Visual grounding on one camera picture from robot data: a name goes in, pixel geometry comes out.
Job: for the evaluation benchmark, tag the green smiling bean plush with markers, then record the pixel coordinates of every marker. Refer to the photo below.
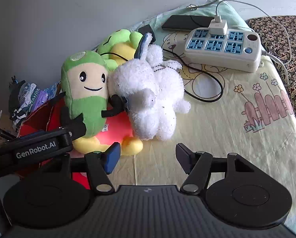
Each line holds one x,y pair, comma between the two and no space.
86,99

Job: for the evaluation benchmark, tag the dark green garment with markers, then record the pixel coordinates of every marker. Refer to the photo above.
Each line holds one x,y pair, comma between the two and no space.
14,91

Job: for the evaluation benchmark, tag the white blue power strip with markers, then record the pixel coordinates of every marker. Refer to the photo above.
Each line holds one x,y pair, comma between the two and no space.
219,57

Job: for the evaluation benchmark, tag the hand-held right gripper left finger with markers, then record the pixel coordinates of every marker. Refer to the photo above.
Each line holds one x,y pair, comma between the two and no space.
112,157

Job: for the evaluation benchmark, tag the black white striped garment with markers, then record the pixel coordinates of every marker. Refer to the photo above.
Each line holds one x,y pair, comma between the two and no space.
17,115

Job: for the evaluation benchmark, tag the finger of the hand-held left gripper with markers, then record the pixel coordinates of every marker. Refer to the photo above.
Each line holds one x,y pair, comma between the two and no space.
76,129

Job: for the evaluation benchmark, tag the green frog plush yellow belly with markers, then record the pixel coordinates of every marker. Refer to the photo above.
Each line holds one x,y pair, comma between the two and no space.
114,37

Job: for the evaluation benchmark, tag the yellow bear plush red shirt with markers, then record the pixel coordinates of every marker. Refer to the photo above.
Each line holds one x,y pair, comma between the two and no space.
115,129

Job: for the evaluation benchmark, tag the small black adapter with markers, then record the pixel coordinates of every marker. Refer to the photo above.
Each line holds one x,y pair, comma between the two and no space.
145,29

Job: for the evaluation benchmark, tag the red cardboard box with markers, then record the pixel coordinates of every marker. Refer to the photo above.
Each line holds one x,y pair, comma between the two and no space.
54,114

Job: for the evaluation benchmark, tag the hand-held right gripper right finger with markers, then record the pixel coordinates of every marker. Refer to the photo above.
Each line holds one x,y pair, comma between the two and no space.
184,158

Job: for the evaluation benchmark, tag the white charger plug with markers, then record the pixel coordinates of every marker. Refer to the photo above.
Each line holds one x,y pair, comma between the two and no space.
217,28

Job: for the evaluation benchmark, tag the brown floral cloth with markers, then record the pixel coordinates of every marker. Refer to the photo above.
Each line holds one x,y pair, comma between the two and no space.
286,29

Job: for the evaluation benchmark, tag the white patterned garment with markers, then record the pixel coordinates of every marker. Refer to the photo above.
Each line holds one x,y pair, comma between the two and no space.
26,93

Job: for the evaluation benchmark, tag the white fluffy plush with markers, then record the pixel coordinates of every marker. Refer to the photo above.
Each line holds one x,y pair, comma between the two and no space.
148,99

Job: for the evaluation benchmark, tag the printed pastel bed sheet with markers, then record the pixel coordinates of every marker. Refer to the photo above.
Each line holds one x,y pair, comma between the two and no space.
237,141

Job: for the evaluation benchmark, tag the black phone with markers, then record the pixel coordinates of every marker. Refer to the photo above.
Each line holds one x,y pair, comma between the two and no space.
182,22

